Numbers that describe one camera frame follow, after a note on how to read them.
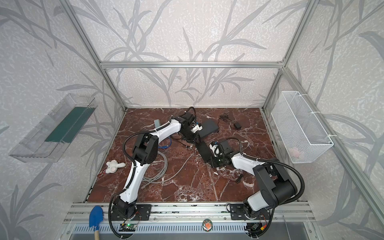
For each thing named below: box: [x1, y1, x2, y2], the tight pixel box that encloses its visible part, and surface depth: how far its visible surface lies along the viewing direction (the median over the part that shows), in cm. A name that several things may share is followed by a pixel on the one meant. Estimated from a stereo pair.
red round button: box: [202, 219, 213, 232], surface depth 72 cm
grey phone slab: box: [154, 119, 161, 128], surface depth 107 cm
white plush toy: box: [105, 159, 126, 174], surface depth 88 cm
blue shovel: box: [88, 205, 104, 240], surface depth 74 cm
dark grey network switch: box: [198, 118, 219, 138], surface depth 114 cm
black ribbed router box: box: [195, 141, 213, 163], surface depth 98 cm
